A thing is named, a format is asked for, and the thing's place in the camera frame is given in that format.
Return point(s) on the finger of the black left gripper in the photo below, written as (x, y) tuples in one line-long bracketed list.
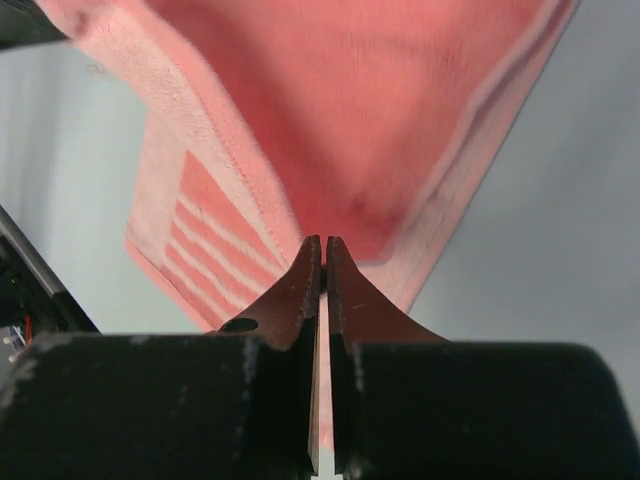
[(23, 23)]

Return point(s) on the pink white striped towel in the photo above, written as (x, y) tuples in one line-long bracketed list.
[(270, 121)]

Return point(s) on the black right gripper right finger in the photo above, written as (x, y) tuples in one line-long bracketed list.
[(410, 404)]

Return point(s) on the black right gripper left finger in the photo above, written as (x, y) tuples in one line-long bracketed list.
[(232, 404)]

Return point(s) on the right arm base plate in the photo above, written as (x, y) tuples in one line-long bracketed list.
[(34, 301)]

